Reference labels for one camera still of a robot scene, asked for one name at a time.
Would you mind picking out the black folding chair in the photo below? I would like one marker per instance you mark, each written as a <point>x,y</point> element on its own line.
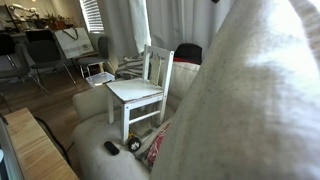
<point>43,53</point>

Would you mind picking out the black office chair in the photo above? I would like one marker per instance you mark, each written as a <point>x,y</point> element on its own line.
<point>10,56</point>

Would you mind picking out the potted plants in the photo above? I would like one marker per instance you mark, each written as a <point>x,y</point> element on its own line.
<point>58,21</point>

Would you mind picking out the light wooden table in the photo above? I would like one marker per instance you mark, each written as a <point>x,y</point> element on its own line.
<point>36,150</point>

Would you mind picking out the clear plastic bin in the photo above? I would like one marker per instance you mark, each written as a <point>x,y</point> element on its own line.
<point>100,79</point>

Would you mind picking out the dark remote control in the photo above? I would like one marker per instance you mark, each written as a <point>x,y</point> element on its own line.
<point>111,148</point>

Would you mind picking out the white window blinds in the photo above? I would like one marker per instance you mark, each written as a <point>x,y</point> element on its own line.
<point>91,15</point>

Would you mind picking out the white square pillow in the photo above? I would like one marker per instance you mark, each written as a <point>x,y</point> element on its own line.
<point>246,106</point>

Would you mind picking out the grey office chair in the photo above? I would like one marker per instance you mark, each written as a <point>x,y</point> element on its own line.
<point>96,56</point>

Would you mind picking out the white curtain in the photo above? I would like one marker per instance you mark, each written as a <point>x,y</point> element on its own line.
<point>180,23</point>

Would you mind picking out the grey white patterned blanket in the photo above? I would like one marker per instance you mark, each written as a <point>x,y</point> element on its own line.
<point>131,68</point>

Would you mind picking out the black hat red band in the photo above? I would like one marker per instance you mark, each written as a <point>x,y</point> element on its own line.
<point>188,52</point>

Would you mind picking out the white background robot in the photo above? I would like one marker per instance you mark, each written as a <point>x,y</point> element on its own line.
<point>23,11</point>

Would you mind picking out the cream sofa back cushion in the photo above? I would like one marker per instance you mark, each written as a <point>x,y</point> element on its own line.
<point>181,83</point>

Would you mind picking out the white wooden chair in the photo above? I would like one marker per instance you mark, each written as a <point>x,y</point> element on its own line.
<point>133,90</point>

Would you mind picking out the cream sofa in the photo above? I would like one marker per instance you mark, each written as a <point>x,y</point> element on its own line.
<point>96,133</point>

